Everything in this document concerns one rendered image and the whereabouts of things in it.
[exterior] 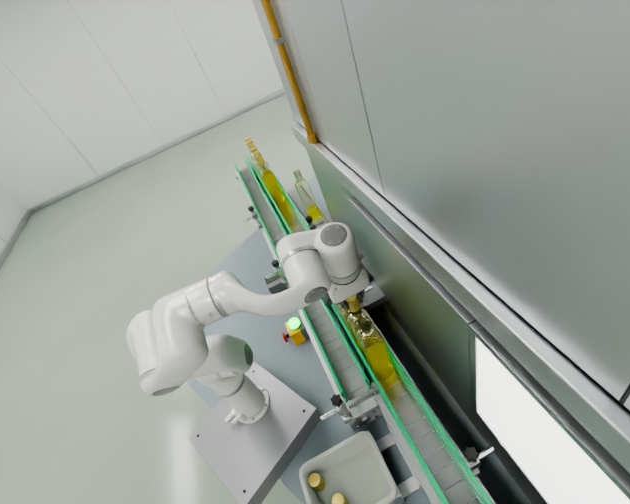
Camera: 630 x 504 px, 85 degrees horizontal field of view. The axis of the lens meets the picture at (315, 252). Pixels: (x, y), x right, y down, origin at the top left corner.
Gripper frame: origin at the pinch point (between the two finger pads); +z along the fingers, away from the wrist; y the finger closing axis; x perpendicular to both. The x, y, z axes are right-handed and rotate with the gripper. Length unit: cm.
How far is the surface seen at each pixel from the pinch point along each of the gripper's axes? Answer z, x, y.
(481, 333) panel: -23.3, 26.7, -12.0
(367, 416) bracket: 25.6, 21.8, 10.2
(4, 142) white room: 163, -564, 300
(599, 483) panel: -23, 48, -12
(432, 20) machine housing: -62, 6, -15
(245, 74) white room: 213, -545, -71
